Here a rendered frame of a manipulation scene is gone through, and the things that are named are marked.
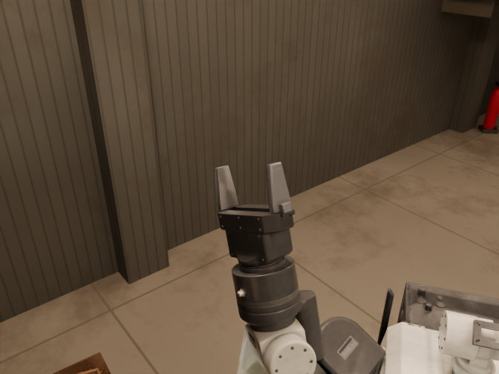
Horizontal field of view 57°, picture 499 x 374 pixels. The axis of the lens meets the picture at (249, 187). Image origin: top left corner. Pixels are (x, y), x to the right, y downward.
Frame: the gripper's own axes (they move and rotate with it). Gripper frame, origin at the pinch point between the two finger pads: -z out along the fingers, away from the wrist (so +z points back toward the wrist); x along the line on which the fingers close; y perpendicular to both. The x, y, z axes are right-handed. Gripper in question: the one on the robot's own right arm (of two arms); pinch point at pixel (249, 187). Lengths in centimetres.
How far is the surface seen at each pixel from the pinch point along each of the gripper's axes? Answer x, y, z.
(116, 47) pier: -174, -75, -58
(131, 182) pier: -204, -83, 14
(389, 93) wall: -193, -352, -14
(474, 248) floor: -99, -285, 108
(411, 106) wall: -197, -396, 2
